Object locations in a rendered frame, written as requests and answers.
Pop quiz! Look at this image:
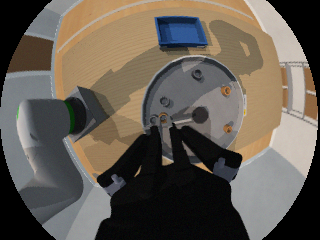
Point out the blue plastic crate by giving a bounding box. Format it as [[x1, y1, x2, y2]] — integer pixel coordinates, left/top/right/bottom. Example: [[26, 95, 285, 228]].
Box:
[[154, 16, 208, 49]]

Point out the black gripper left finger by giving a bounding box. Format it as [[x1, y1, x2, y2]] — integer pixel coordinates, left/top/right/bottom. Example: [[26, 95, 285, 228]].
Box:
[[97, 117, 163, 199]]

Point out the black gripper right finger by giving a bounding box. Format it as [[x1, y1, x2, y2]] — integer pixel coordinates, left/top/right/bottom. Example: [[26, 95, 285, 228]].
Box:
[[166, 115, 243, 195]]

